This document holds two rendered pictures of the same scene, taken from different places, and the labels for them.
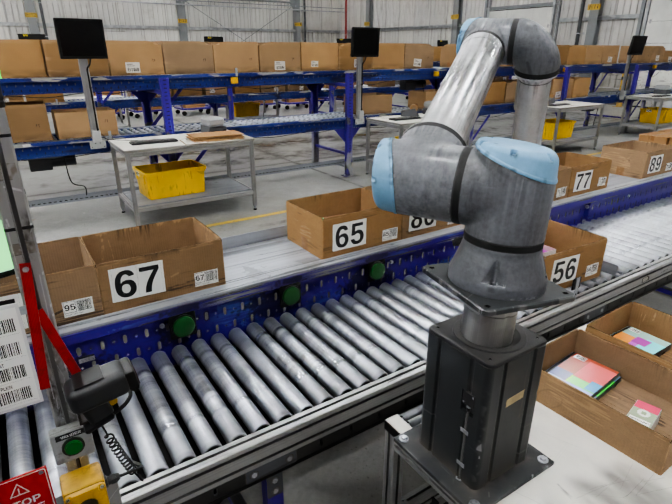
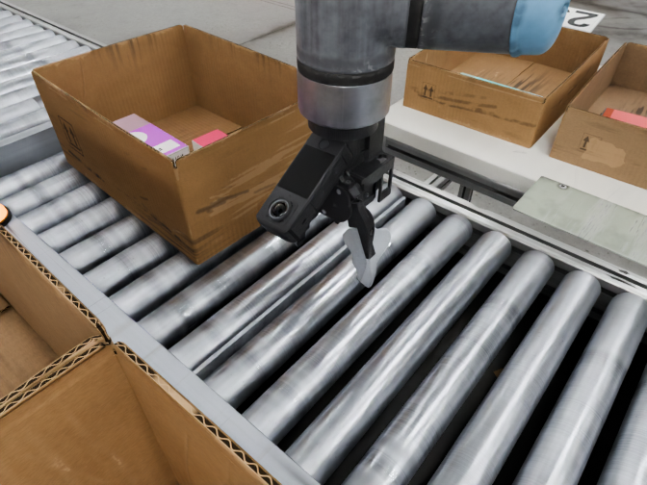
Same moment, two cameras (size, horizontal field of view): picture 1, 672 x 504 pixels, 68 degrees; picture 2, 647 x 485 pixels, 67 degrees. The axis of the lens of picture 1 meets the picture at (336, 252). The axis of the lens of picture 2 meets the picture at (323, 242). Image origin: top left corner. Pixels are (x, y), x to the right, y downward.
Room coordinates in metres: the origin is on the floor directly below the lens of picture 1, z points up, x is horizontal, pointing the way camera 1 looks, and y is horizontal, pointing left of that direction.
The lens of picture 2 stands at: (1.92, -0.11, 1.23)
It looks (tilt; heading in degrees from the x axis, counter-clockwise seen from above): 42 degrees down; 254
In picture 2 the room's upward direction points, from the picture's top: straight up
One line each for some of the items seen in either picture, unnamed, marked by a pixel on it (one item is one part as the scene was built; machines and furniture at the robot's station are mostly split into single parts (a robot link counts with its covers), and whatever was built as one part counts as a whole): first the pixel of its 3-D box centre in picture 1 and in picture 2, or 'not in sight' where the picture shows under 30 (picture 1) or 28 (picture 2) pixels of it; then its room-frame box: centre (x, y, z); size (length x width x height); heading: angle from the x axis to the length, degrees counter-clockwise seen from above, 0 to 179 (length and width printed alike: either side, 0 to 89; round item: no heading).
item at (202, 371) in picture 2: not in sight; (314, 294); (1.80, -0.57, 0.70); 0.46 x 0.01 x 0.09; 33
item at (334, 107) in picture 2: not in sight; (341, 89); (1.78, -0.54, 1.02); 0.10 x 0.09 x 0.05; 124
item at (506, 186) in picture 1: (506, 188); not in sight; (0.92, -0.32, 1.39); 0.17 x 0.15 x 0.18; 65
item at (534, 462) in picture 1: (478, 395); not in sight; (0.91, -0.32, 0.91); 0.26 x 0.26 x 0.33; 33
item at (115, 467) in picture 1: (107, 425); not in sight; (1.03, 0.59, 0.72); 0.52 x 0.05 x 0.05; 33
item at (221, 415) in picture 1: (204, 390); not in sight; (1.17, 0.38, 0.72); 0.52 x 0.05 x 0.05; 33
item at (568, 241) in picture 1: (543, 254); (189, 126); (1.93, -0.87, 0.83); 0.39 x 0.29 x 0.17; 121
